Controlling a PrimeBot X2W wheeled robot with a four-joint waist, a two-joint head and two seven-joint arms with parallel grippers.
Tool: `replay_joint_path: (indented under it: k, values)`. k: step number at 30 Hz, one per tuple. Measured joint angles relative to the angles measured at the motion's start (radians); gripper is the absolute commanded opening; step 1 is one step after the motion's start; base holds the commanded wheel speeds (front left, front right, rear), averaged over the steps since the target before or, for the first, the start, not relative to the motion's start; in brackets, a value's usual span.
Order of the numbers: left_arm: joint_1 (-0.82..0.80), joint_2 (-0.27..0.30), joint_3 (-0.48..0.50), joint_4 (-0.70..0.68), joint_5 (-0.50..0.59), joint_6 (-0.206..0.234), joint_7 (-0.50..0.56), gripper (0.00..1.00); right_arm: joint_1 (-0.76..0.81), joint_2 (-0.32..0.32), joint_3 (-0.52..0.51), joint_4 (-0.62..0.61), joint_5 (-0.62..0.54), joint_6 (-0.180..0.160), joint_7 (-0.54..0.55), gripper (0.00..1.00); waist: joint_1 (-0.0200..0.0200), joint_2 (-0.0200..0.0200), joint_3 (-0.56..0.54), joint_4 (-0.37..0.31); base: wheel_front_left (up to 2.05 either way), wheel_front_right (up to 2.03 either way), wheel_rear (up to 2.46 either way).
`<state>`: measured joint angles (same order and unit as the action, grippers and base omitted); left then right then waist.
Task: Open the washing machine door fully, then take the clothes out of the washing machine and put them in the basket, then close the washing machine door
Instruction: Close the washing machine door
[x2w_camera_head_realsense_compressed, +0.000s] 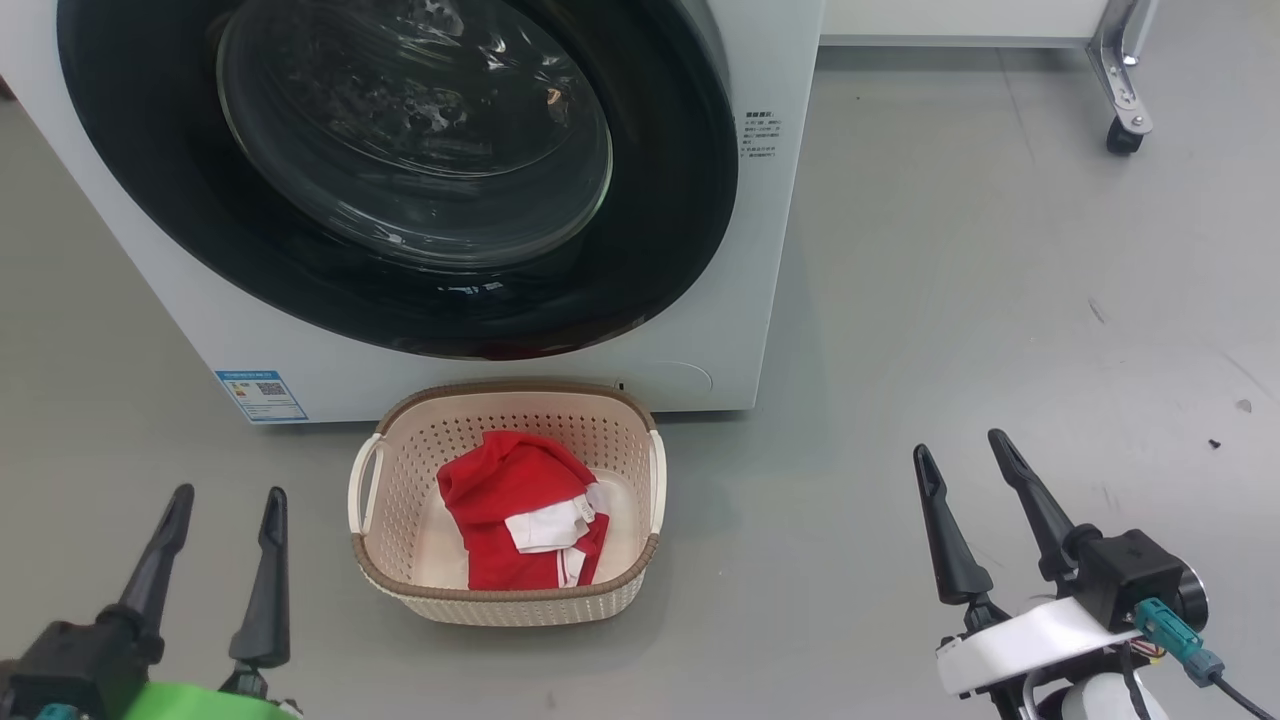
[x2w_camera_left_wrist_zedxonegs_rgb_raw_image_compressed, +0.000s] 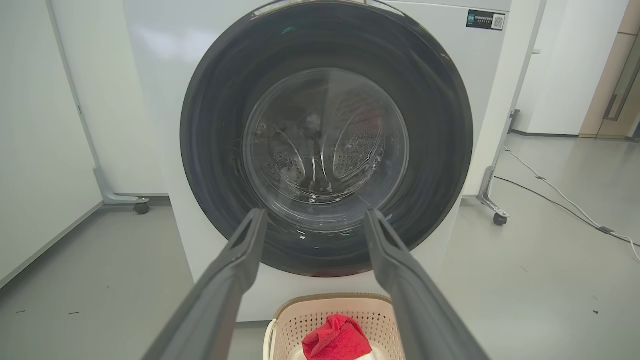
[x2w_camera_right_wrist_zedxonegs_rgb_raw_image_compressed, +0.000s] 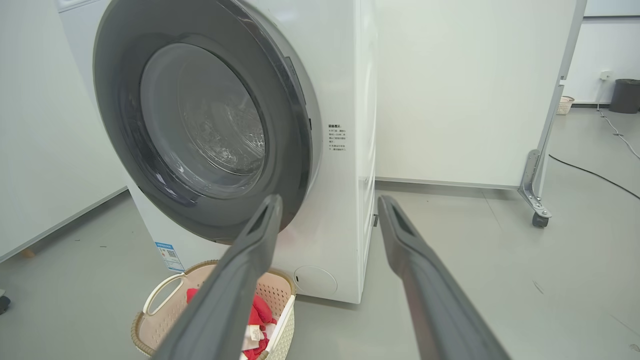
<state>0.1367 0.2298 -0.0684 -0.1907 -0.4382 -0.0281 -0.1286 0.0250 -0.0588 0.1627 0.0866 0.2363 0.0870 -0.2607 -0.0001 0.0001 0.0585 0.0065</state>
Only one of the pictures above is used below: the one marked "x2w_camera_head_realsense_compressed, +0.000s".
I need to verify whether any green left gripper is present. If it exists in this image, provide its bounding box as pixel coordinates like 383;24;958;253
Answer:
98;484;306;720

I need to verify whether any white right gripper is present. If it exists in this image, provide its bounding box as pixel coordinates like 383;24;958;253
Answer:
912;429;1146;698

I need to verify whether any red garment with white lining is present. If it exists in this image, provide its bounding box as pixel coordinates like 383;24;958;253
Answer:
437;430;613;556

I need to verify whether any cream perforated laundry basket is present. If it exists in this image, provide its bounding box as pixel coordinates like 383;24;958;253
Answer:
347;380;668;628

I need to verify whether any white front-load washing machine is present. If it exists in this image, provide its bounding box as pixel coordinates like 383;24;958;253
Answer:
0;0;826;426

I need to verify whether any blue energy label sticker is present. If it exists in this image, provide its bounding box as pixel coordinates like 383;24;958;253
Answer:
214;370;309;425

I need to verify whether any white cabinet panel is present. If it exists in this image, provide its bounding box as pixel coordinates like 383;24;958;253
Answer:
820;0;1111;49

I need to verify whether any thin black cable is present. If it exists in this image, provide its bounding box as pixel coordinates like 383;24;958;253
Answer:
1120;645;1151;720

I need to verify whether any metal frame leg with caster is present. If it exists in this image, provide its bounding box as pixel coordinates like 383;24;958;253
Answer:
1085;0;1161;156

